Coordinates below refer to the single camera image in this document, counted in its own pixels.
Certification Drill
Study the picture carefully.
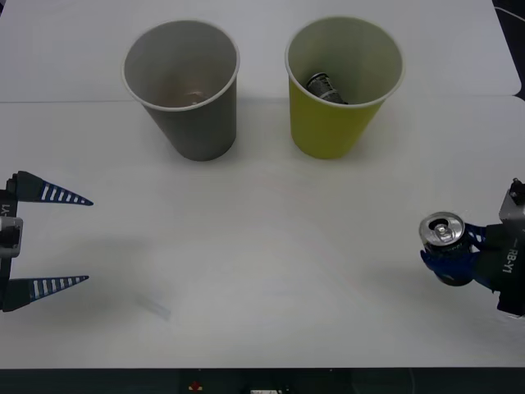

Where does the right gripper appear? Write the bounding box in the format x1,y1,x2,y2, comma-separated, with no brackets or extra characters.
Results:
419,221,525,318

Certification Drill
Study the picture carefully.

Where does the grey plastic waste bin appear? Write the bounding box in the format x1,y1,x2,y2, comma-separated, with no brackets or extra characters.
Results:
121,20,240,162

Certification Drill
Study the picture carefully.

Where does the yellow-green plastic waste bin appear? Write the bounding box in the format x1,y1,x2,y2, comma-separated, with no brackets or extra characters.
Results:
285,16,406,160

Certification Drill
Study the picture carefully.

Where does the white cable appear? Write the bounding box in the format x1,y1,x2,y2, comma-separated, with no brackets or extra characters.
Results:
493,5,525,19

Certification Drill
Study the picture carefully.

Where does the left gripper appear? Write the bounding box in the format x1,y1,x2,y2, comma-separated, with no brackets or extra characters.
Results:
0,171,94,314

